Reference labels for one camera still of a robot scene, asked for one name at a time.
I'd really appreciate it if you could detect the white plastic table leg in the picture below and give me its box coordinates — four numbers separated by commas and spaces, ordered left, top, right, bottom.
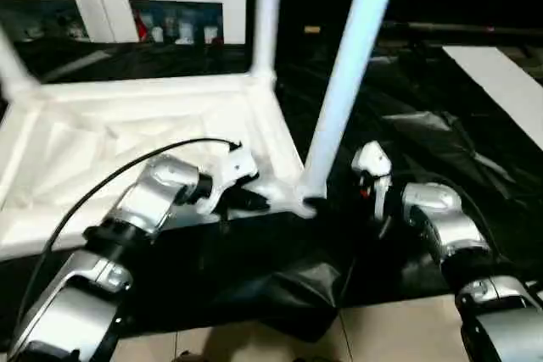
297, 0, 405, 202
0, 27, 42, 102
249, 0, 284, 85

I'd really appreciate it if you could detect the white plastic table top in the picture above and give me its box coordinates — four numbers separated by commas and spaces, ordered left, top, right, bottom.
0, 74, 323, 261

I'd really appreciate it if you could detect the black plastic mat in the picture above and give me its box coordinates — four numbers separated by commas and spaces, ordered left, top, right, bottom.
0, 40, 543, 342

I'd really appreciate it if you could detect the white flat panel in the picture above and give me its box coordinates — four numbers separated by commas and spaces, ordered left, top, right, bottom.
443, 45, 543, 151

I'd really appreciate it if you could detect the white glass-door cabinet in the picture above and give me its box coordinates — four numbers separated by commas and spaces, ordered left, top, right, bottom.
0, 0, 249, 46

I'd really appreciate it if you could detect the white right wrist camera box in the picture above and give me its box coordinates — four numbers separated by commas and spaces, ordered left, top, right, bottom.
351, 142, 395, 226

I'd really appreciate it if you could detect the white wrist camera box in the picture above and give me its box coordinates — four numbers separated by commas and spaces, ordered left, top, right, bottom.
204, 143, 260, 214
351, 142, 395, 226

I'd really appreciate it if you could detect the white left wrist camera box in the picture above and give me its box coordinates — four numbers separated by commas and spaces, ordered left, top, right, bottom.
204, 143, 260, 214

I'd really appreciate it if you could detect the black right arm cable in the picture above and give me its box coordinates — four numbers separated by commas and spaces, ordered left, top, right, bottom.
386, 172, 503, 253

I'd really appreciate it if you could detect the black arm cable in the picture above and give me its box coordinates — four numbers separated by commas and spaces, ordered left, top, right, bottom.
13, 137, 244, 337
386, 172, 503, 253

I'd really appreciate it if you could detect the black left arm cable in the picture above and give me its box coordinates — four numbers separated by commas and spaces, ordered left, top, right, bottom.
13, 137, 244, 337

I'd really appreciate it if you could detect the dark horizontal rail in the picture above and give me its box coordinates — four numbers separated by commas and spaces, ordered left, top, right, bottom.
378, 23, 543, 42

